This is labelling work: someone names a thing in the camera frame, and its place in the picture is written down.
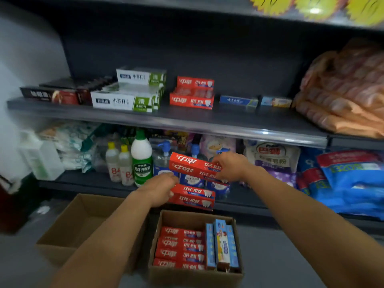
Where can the person's right hand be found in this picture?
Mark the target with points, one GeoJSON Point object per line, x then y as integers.
{"type": "Point", "coordinates": [235, 166]}

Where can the person's left hand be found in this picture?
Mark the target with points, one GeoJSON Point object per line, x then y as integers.
{"type": "Point", "coordinates": [157, 190]}

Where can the person's right thumb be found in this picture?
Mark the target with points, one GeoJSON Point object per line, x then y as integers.
{"type": "Point", "coordinates": [219, 156]}

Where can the person's left fingers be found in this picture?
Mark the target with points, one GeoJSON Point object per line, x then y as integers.
{"type": "Point", "coordinates": [172, 184]}

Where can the red toothpaste box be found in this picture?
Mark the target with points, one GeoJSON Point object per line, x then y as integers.
{"type": "Point", "coordinates": [192, 165]}
{"type": "Point", "coordinates": [180, 244]}
{"type": "Point", "coordinates": [195, 82]}
{"type": "Point", "coordinates": [195, 197]}
{"type": "Point", "coordinates": [179, 254]}
{"type": "Point", "coordinates": [192, 101]}
{"type": "Point", "coordinates": [181, 233]}
{"type": "Point", "coordinates": [178, 264]}

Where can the person's right forearm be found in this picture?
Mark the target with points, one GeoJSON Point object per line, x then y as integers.
{"type": "Point", "coordinates": [309, 230]}

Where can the person's left forearm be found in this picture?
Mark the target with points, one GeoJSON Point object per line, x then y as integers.
{"type": "Point", "coordinates": [105, 239]}

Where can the pink printed packet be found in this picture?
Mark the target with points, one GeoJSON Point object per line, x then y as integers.
{"type": "Point", "coordinates": [214, 145]}

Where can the blue and white tub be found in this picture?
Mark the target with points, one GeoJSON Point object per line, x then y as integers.
{"type": "Point", "coordinates": [190, 180]}
{"type": "Point", "coordinates": [219, 187]}

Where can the clear pump bottle blue top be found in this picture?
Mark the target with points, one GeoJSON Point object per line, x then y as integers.
{"type": "Point", "coordinates": [162, 158]}
{"type": "Point", "coordinates": [195, 149]}

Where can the white bottle with green cap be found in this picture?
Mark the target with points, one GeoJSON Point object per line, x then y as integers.
{"type": "Point", "coordinates": [142, 161]}

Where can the dark metal shelf unit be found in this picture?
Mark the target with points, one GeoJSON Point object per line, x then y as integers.
{"type": "Point", "coordinates": [210, 119]}

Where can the small bottle with yellow cap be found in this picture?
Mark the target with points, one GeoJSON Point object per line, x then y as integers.
{"type": "Point", "coordinates": [126, 167]}
{"type": "Point", "coordinates": [113, 164]}

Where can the white detergent powder bag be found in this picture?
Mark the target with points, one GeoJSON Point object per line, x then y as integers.
{"type": "Point", "coordinates": [273, 155]}

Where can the dark blue toothpaste box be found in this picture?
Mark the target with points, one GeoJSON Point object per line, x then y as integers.
{"type": "Point", "coordinates": [238, 101]}

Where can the purple packet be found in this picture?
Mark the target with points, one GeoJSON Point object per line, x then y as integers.
{"type": "Point", "coordinates": [283, 178]}

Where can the light blue toothpaste box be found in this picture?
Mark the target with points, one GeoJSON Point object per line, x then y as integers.
{"type": "Point", "coordinates": [276, 101]}

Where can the white and yellow toothpaste box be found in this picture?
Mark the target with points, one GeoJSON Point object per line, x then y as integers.
{"type": "Point", "coordinates": [222, 245]}

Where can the cardboard box with toothpaste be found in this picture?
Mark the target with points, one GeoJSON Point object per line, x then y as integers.
{"type": "Point", "coordinates": [192, 275]}

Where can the white and green toothpaste box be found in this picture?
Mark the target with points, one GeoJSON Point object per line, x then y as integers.
{"type": "Point", "coordinates": [123, 100]}
{"type": "Point", "coordinates": [141, 76]}

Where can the pile of white wipe packets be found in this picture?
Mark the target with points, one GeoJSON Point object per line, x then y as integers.
{"type": "Point", "coordinates": [72, 146]}

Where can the empty cardboard box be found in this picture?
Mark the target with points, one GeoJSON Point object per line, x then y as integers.
{"type": "Point", "coordinates": [75, 233]}

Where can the pile of blue detergent bags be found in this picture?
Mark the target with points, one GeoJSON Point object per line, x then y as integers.
{"type": "Point", "coordinates": [348, 182]}

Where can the white plastic container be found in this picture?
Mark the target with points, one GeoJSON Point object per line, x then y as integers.
{"type": "Point", "coordinates": [42, 158]}

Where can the black toothpaste box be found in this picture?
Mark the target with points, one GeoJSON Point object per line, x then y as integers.
{"type": "Point", "coordinates": [81, 85]}
{"type": "Point", "coordinates": [48, 95]}

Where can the stack of orange packets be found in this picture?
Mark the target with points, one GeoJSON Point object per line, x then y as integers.
{"type": "Point", "coordinates": [345, 95]}

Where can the yellow star price tag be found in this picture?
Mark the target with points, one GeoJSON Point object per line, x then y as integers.
{"type": "Point", "coordinates": [271, 2]}
{"type": "Point", "coordinates": [316, 7]}
{"type": "Point", "coordinates": [366, 10]}

